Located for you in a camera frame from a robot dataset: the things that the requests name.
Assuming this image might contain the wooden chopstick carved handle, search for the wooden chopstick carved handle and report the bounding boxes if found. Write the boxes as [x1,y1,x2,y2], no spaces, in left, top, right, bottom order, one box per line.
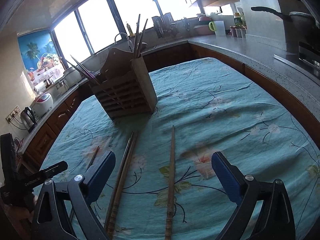
[164,126,175,240]

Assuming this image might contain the dark wooden chopstick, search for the dark wooden chopstick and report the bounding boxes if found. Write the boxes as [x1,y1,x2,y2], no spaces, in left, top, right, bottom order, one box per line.
[103,130,135,231]

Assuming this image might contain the metal spoon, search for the metal spoon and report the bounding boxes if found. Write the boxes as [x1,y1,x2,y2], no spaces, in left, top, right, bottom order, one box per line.
[139,42,148,53]

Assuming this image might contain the lone wooden chopstick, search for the lone wooden chopstick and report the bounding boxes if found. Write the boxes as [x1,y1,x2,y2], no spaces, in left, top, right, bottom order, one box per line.
[133,14,141,59]

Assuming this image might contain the grey kitchen countertop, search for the grey kitchen countertop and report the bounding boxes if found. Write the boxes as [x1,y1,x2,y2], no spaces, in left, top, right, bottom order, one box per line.
[17,34,320,156]

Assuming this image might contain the person left hand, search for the person left hand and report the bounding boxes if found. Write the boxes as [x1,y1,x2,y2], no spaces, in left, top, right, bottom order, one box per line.
[4,204,34,239]

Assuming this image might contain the lower wooden cabinets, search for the lower wooden cabinets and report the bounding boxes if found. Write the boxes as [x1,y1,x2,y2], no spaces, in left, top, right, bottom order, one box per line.
[17,42,320,165]

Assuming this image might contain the electric kettle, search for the electric kettle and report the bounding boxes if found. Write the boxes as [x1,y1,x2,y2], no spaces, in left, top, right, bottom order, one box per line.
[20,107,37,133]

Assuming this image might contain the white red rice cooker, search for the white red rice cooker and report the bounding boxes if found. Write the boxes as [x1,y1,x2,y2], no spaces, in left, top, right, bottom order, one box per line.
[30,93,53,118]

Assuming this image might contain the teal floral tablecloth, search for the teal floral tablecloth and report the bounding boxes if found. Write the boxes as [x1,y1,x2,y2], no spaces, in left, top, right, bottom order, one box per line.
[42,58,319,239]

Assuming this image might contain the white pot appliance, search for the white pot appliance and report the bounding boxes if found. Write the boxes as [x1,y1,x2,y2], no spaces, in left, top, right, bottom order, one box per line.
[63,67,82,87]

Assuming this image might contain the tropical fruit poster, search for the tropical fruit poster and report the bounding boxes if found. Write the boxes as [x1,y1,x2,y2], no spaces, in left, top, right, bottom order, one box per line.
[17,30,65,86]

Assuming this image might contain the wooden utensil holder box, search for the wooden utensil holder box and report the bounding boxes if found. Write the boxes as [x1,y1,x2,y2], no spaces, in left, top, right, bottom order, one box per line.
[90,48,157,120]

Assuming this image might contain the gas stove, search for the gas stove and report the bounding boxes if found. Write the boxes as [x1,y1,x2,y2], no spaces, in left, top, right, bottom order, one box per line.
[273,42,319,80]

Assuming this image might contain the sink faucet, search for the sink faucet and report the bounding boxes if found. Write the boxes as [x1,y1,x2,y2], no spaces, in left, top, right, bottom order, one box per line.
[114,32,133,52]

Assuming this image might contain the yellow detergent bottle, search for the yellow detergent bottle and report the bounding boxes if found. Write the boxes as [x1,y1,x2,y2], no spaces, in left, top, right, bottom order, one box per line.
[126,23,135,37]

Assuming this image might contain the green label bottle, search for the green label bottle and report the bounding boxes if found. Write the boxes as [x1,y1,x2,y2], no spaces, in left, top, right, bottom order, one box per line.
[234,12,243,28]

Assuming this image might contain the pink basin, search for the pink basin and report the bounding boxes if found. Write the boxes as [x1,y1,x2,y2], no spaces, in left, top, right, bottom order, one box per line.
[194,16,215,35]

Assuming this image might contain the knife rack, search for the knife rack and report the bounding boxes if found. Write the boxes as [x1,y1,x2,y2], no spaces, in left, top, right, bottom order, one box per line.
[152,12,179,38]

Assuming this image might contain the wall power socket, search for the wall power socket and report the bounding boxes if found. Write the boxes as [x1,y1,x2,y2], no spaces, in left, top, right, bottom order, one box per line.
[5,105,21,124]

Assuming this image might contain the black wok with handle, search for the black wok with handle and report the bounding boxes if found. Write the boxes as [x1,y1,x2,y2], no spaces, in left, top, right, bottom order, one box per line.
[248,6,319,51]

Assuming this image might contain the white jug green handle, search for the white jug green handle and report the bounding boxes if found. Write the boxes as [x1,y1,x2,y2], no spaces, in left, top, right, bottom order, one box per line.
[208,21,226,36]

